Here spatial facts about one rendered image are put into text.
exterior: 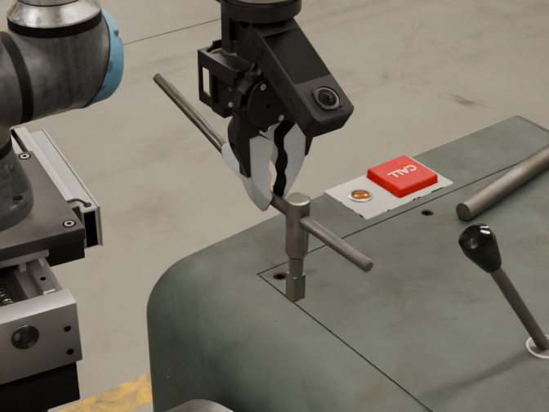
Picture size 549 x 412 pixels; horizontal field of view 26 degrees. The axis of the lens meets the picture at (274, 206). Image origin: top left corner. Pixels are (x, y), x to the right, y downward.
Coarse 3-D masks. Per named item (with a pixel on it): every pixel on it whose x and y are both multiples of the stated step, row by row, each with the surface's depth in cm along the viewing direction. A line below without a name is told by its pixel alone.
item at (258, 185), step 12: (228, 144) 112; (252, 144) 107; (264, 144) 108; (228, 156) 112; (252, 156) 108; (264, 156) 109; (252, 168) 108; (264, 168) 109; (252, 180) 109; (264, 180) 110; (252, 192) 110; (264, 192) 111; (264, 204) 112
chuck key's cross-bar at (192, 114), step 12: (168, 84) 122; (168, 96) 122; (180, 96) 121; (180, 108) 120; (192, 108) 120; (192, 120) 119; (204, 120) 119; (204, 132) 118; (216, 132) 118; (216, 144) 117; (276, 204) 112; (312, 228) 108; (324, 228) 108; (324, 240) 107; (336, 240) 106; (348, 252) 105; (360, 264) 104; (372, 264) 104
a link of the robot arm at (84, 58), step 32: (32, 0) 142; (64, 0) 142; (96, 0) 147; (32, 32) 142; (64, 32) 142; (96, 32) 146; (32, 64) 143; (64, 64) 144; (96, 64) 147; (64, 96) 146; (96, 96) 149
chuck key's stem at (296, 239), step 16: (288, 208) 109; (304, 208) 109; (288, 224) 110; (288, 240) 111; (304, 240) 111; (288, 256) 112; (304, 256) 112; (288, 272) 114; (288, 288) 115; (304, 288) 115
